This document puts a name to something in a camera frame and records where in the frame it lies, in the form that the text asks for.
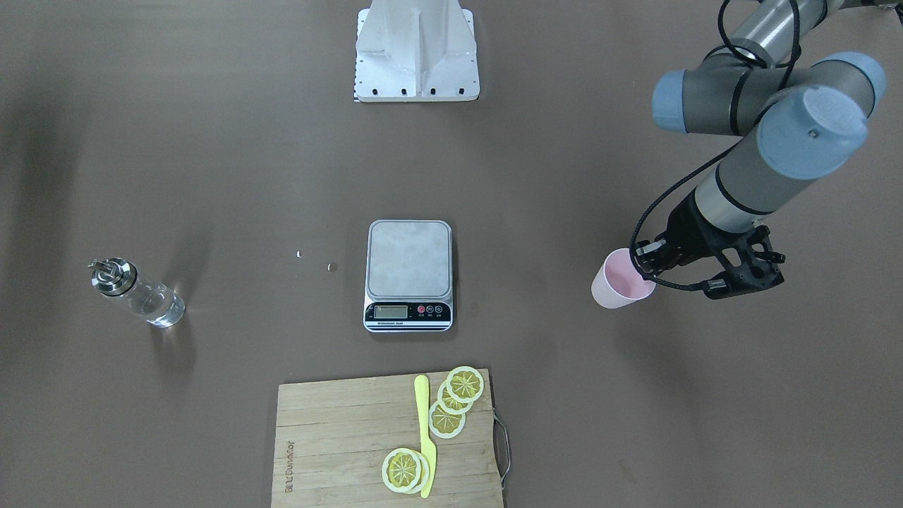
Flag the glass sauce bottle metal cap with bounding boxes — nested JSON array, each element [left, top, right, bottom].
[[87, 257, 186, 329]]

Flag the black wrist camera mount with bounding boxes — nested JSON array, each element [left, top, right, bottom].
[[703, 223, 786, 300]]

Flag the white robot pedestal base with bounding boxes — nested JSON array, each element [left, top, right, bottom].
[[353, 1, 480, 103]]

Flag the lemon slice near handle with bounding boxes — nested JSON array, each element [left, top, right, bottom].
[[381, 447, 432, 495]]

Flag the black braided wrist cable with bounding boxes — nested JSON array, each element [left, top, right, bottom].
[[629, 0, 805, 294]]

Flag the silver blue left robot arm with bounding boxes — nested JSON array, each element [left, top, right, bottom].
[[629, 1, 887, 292]]

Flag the bamboo cutting board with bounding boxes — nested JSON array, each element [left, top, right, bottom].
[[271, 368, 505, 507]]

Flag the lemon slice near knife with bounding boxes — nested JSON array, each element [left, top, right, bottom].
[[427, 402, 466, 440]]

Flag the pink plastic cup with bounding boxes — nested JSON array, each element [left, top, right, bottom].
[[590, 248, 657, 309]]

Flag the lemon slice middle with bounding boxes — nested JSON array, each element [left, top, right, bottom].
[[437, 380, 473, 416]]

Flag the lemon slice far end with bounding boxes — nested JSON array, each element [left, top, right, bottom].
[[446, 365, 486, 403]]

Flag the yellow plastic knife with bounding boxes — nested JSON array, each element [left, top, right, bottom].
[[413, 374, 437, 498]]

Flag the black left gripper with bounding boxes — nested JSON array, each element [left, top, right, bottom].
[[631, 192, 727, 276]]

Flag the silver digital kitchen scale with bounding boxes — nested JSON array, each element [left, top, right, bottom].
[[362, 219, 454, 332]]

